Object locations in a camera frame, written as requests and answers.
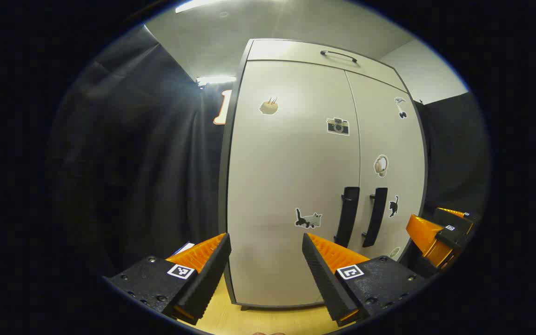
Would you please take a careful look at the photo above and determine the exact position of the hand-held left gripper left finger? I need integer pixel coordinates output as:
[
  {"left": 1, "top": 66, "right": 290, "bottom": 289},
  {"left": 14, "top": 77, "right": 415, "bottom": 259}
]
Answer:
[{"left": 104, "top": 233, "right": 232, "bottom": 325}]

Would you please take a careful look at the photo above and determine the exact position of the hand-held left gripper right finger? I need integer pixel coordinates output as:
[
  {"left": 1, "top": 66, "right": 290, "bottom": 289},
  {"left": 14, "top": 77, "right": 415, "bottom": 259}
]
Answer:
[{"left": 302, "top": 233, "right": 429, "bottom": 327}]

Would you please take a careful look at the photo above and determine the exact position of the black door handle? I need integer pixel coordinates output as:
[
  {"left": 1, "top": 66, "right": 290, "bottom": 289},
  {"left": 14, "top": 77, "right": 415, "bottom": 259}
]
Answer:
[
  {"left": 334, "top": 187, "right": 360, "bottom": 248},
  {"left": 362, "top": 188, "right": 389, "bottom": 248}
]

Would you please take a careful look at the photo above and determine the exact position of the headphone sticker shoe cabinet door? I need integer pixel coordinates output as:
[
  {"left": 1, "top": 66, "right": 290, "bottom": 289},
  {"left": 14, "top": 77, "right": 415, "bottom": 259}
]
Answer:
[{"left": 345, "top": 70, "right": 426, "bottom": 261}]

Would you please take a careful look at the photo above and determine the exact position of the camera sticker shoe cabinet door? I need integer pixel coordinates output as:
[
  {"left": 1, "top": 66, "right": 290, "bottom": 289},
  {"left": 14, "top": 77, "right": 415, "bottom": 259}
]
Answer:
[{"left": 227, "top": 60, "right": 362, "bottom": 308}]

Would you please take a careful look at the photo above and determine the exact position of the white double-door shoe cabinet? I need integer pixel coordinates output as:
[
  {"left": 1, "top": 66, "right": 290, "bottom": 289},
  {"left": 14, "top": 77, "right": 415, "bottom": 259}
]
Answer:
[{"left": 218, "top": 38, "right": 429, "bottom": 310}]

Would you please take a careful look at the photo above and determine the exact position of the ceiling light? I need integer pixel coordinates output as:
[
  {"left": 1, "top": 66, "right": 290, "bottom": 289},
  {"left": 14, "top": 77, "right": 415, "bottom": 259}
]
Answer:
[
  {"left": 196, "top": 75, "right": 237, "bottom": 88},
  {"left": 175, "top": 0, "right": 231, "bottom": 13}
]

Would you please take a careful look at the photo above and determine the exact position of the black cabinet top handle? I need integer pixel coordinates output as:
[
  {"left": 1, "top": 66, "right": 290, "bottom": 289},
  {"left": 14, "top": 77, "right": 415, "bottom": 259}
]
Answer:
[{"left": 320, "top": 50, "right": 358, "bottom": 63}]

